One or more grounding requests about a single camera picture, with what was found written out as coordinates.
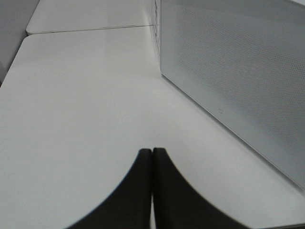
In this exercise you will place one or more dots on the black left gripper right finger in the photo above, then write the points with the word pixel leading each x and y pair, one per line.
pixel 177 205

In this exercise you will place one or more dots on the white microwave oven body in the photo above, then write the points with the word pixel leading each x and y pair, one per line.
pixel 155 20

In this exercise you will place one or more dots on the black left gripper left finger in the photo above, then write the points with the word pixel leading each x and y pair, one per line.
pixel 129 205

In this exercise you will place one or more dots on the white microwave door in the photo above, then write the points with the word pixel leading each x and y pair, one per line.
pixel 243 61

